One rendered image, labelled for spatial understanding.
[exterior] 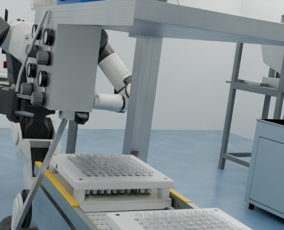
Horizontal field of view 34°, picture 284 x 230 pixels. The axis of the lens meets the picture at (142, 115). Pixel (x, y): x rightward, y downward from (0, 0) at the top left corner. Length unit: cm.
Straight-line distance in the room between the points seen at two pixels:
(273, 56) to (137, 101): 366
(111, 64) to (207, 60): 583
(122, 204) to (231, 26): 51
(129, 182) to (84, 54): 31
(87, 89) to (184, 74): 641
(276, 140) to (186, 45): 389
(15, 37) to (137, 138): 69
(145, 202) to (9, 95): 63
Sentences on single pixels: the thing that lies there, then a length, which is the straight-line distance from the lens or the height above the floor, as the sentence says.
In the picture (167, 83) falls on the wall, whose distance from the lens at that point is 729.
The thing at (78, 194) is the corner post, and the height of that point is 88.
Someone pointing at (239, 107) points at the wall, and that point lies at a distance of 791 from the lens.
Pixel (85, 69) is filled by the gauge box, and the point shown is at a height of 114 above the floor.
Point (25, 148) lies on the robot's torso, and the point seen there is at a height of 78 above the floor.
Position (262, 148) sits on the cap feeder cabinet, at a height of 54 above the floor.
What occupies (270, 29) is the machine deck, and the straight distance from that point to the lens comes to 81.
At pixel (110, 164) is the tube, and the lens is 117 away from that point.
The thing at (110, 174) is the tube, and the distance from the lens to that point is 110.
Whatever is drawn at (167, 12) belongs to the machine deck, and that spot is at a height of 126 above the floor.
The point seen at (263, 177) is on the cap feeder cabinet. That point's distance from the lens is 393.
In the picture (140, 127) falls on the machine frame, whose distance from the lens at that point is 140.
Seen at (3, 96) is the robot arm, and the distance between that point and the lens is 156.
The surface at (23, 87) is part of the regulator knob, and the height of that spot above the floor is 107.
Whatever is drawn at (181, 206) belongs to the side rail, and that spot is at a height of 85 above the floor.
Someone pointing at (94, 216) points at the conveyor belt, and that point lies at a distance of 105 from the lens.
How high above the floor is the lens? 120
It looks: 8 degrees down
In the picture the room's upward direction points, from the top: 7 degrees clockwise
